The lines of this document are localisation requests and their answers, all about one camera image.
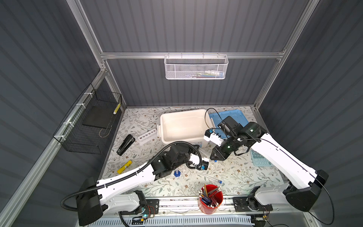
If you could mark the yellow marker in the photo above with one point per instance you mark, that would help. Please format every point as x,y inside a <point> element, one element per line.
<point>124,167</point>

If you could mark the white test tube rack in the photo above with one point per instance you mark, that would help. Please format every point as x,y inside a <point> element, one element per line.
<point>151,135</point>

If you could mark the red pencil cup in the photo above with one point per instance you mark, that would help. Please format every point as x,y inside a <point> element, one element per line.
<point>210,198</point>

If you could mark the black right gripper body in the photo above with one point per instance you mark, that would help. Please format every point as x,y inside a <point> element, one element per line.
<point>225,146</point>

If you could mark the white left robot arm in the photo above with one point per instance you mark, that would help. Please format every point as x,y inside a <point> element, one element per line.
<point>97,198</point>

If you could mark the white plastic storage bin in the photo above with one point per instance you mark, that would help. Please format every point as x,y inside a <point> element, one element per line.
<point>189,126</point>

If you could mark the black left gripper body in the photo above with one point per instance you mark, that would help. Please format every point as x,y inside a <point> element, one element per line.
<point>189,150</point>

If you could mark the teal calculator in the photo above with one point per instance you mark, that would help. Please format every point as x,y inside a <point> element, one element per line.
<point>259,160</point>

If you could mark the yellow item in basket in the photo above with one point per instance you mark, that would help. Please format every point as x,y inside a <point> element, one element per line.
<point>117,108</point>

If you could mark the black wire side basket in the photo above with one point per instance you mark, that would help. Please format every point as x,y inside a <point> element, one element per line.
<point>91,124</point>

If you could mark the black stapler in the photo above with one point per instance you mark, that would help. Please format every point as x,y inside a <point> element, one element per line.
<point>129,140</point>

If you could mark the white wire wall basket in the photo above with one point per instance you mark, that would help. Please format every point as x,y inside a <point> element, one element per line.
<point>195,67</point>

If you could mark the blue bottle cap piece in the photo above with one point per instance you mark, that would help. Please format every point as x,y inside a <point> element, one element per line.
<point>177,173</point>

